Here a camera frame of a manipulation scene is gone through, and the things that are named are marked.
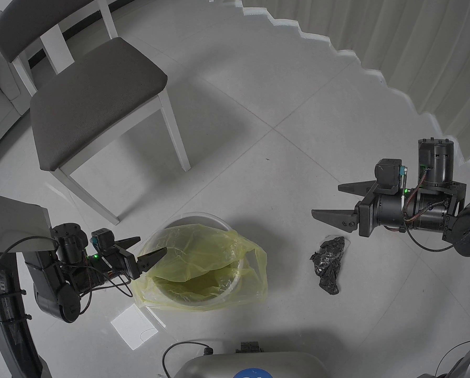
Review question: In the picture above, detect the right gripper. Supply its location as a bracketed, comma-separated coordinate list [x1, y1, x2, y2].
[312, 179, 411, 238]

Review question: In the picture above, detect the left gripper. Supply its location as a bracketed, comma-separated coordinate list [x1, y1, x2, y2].
[95, 236, 168, 286]

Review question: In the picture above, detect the yellow plastic bag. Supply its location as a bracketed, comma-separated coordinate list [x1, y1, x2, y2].
[132, 224, 268, 311]

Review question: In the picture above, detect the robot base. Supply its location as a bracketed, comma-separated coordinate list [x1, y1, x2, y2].
[176, 341, 330, 378]

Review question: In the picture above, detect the white trash bin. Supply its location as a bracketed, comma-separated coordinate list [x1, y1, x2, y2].
[138, 211, 244, 310]

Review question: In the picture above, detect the crumpled black plastic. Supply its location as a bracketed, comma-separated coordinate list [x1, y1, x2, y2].
[310, 236, 346, 295]

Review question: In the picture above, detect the white chair with grey seat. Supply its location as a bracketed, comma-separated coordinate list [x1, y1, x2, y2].
[0, 0, 191, 225]

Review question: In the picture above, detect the white curtain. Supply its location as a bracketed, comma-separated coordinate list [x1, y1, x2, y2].
[178, 0, 470, 184]

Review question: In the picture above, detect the pale grey sofa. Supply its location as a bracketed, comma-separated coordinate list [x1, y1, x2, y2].
[0, 10, 35, 160]

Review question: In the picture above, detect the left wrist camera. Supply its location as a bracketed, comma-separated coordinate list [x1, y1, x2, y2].
[90, 229, 116, 258]

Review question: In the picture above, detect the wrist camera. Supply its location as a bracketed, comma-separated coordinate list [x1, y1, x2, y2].
[90, 229, 116, 258]
[374, 158, 408, 195]

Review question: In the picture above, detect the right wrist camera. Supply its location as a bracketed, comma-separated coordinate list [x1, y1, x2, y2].
[374, 158, 408, 195]

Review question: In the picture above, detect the black cable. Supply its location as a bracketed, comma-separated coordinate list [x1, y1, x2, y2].
[162, 341, 214, 378]
[409, 230, 459, 254]
[0, 236, 59, 345]

